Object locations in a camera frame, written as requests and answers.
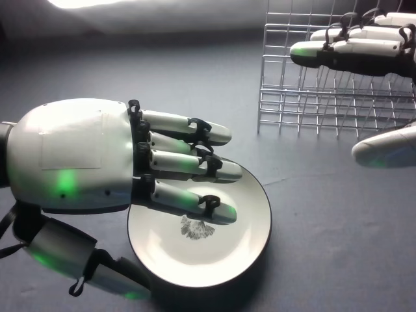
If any white plate black underside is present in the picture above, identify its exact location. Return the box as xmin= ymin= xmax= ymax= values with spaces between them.
xmin=126 ymin=157 xmax=273 ymax=290
xmin=149 ymin=207 xmax=274 ymax=312

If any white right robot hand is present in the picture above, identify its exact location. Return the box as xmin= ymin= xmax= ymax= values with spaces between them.
xmin=290 ymin=12 xmax=416 ymax=170

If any silver wire dish rack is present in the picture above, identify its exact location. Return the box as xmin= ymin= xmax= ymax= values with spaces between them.
xmin=257 ymin=0 xmax=416 ymax=139

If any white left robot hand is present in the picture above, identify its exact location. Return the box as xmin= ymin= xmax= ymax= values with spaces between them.
xmin=0 ymin=99 xmax=244 ymax=302

